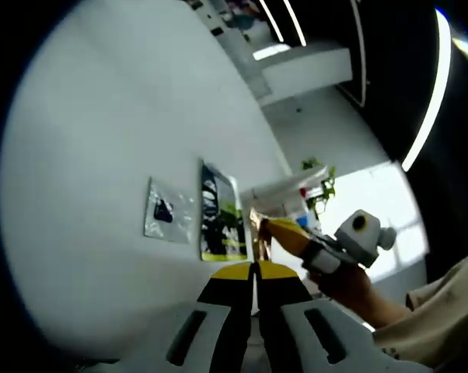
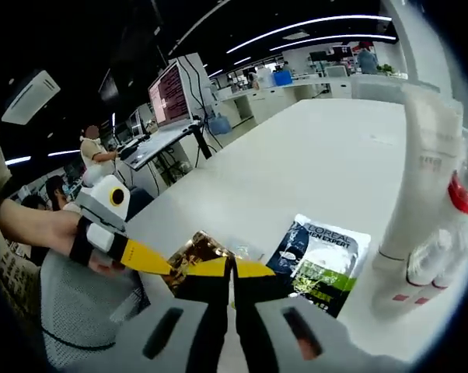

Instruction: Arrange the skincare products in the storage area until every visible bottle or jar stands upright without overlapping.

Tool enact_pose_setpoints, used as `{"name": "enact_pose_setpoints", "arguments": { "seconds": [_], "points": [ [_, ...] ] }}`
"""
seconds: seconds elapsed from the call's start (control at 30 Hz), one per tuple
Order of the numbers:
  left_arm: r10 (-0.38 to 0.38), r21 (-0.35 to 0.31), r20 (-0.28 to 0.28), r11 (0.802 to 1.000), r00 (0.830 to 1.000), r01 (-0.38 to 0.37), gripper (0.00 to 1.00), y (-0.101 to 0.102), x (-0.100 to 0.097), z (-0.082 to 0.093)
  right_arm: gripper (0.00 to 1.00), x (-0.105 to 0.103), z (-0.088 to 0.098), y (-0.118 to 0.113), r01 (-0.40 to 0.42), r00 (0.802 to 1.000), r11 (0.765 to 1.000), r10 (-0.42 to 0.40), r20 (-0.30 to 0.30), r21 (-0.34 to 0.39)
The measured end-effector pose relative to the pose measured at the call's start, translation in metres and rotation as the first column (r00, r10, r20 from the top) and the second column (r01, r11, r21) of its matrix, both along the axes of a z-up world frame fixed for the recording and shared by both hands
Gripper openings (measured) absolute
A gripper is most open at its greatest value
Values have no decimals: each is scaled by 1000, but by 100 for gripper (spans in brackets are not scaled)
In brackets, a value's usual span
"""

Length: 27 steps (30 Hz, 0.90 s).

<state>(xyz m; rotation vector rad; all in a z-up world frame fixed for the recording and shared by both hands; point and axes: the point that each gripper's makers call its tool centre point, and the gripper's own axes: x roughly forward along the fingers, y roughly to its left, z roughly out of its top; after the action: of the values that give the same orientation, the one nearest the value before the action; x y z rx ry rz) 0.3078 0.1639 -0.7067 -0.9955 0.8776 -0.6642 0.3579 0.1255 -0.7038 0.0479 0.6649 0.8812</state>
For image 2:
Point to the large white skincare tube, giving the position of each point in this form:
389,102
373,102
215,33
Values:
424,175

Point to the white background counter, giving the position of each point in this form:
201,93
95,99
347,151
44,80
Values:
280,99

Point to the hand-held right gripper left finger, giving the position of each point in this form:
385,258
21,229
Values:
207,311

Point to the person's beige printed shirt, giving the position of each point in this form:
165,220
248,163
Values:
8,272

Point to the small clear skincare sachet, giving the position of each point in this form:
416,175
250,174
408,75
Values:
247,250

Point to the gold skincare sachet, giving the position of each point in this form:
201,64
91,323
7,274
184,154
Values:
203,248

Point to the white laptop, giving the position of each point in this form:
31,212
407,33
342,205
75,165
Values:
170,95

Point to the person's left hand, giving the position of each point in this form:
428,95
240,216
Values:
66,233

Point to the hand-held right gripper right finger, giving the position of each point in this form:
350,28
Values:
257,311

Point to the white mesh office chair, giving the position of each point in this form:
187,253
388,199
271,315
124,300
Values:
74,303

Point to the small background plant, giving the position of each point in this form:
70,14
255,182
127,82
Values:
385,69

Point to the white skincare bottle clear cap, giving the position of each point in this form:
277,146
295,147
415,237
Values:
451,268
426,252

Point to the red collar skincare pump bottle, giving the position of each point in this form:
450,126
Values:
461,200

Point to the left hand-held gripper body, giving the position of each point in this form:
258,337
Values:
102,202

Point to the blue water jug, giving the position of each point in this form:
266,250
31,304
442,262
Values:
220,125

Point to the black green skincare sachet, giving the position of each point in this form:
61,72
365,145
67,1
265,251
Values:
323,252

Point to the long ceiling light strip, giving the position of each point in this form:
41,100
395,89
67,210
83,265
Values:
308,24
335,38

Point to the ceiling air conditioner unit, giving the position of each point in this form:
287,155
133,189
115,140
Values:
30,97

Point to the blue storage bin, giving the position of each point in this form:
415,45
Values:
282,77

